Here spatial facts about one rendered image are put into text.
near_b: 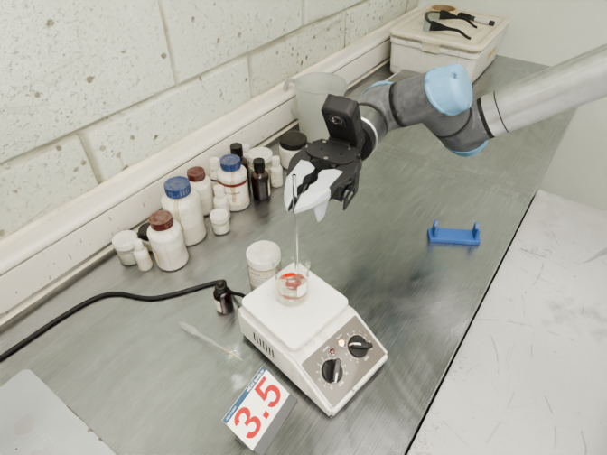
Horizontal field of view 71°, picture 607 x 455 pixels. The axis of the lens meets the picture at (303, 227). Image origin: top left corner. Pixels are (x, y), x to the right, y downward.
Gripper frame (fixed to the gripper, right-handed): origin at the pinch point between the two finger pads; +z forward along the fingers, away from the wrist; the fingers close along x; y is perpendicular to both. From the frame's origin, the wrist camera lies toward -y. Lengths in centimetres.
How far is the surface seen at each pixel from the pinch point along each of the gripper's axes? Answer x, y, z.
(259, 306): 3.3, 17.2, 5.9
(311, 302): -3.2, 17.3, 1.9
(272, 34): 37, 3, -57
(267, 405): -3.4, 24.2, 15.7
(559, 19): -27, 14, -140
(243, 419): -1.8, 23.0, 19.1
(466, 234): -20.8, 25.8, -33.2
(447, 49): 2, 16, -103
